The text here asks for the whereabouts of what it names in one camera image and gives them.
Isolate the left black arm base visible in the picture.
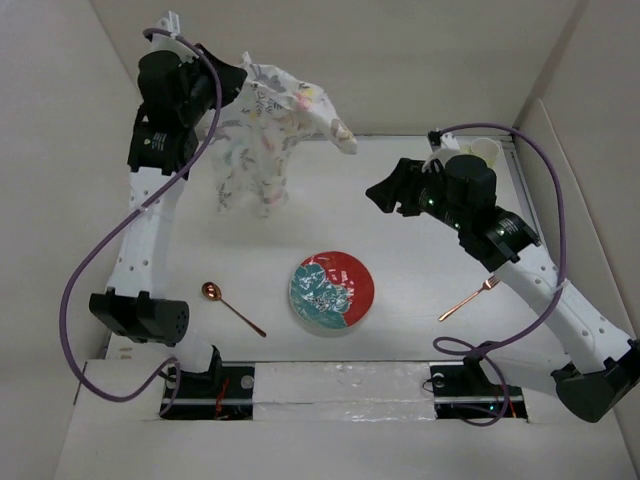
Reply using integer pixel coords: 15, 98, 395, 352
160, 359, 255, 421

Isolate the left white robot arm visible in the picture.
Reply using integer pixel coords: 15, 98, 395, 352
89, 50, 247, 397

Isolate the copper fork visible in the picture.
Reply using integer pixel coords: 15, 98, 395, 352
438, 276, 500, 322

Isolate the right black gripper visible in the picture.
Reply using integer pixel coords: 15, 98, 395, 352
365, 157, 468, 232

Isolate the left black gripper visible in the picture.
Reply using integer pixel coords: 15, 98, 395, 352
178, 44, 246, 126

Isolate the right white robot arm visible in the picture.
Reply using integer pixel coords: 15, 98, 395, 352
366, 155, 639, 423

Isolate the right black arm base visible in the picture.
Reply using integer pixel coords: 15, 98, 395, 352
421, 336, 526, 427

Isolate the pale yellow mug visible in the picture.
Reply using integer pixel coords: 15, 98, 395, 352
459, 137, 502, 168

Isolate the red and teal plate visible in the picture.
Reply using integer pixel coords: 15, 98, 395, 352
288, 251, 375, 338

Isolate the copper spoon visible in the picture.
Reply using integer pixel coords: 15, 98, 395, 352
201, 282, 267, 338

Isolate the floral white cloth napkin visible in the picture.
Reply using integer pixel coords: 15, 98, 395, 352
207, 53, 358, 217

